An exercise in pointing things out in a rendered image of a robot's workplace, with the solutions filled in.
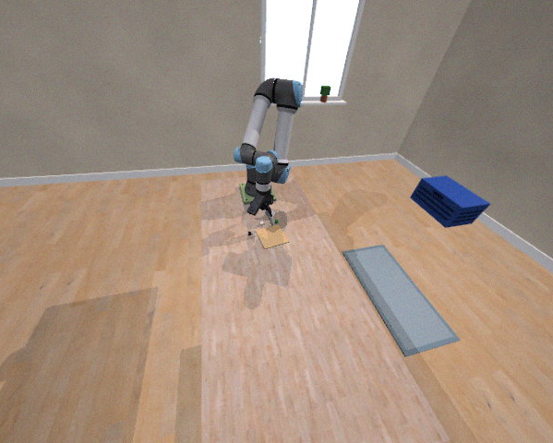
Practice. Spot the tan flat mat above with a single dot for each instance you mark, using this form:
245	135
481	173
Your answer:
272	236

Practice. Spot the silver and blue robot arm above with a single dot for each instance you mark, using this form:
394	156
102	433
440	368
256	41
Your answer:
262	168

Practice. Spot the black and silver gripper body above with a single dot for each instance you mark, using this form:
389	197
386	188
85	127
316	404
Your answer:
268	200

